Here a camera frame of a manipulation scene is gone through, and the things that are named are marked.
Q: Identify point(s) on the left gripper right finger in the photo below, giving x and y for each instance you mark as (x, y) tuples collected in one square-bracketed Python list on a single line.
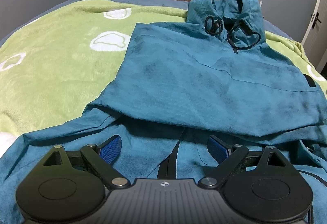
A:
[(230, 160)]

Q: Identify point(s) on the green fleece blanket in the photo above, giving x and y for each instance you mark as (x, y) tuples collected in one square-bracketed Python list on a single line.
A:
[(52, 67)]

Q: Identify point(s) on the teal hooded jacket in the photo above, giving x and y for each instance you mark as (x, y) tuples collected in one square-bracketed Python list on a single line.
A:
[(215, 73)]

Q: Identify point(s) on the black door handle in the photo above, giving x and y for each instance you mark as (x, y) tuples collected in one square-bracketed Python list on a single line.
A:
[(316, 20)]

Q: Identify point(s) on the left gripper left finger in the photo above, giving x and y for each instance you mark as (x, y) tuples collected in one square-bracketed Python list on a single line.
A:
[(98, 160)]

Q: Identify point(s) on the white door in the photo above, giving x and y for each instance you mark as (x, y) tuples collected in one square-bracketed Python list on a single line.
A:
[(314, 40)]

